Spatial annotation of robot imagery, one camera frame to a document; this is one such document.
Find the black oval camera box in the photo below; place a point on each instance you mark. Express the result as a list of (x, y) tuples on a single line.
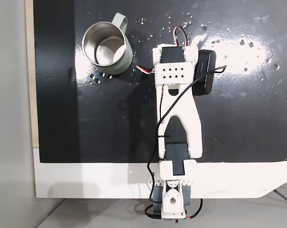
[(205, 71)]

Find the pale green metal mug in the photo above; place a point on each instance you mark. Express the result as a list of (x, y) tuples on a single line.
[(105, 50)]

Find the black table mat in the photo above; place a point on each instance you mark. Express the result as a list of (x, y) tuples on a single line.
[(86, 114)]

